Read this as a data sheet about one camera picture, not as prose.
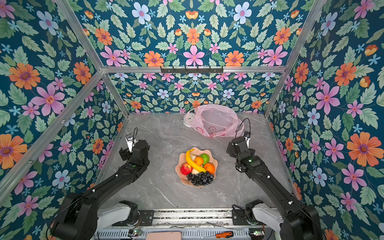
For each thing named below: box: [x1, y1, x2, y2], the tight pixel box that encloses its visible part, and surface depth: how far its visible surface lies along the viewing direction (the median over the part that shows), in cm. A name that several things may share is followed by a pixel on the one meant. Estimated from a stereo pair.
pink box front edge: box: [145, 231, 183, 240], surface depth 69 cm
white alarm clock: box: [180, 112, 195, 128], surface depth 112 cm
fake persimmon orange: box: [204, 162, 216, 174], surface depth 86 cm
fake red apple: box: [180, 163, 193, 176], surface depth 85 cm
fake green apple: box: [200, 153, 210, 166], surface depth 88 cm
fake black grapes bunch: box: [186, 171, 215, 186], surface depth 80 cm
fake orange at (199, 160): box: [194, 156, 204, 166], surface depth 86 cm
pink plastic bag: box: [187, 104, 245, 139], surface depth 109 cm
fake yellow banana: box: [185, 148, 207, 173], surface depth 84 cm
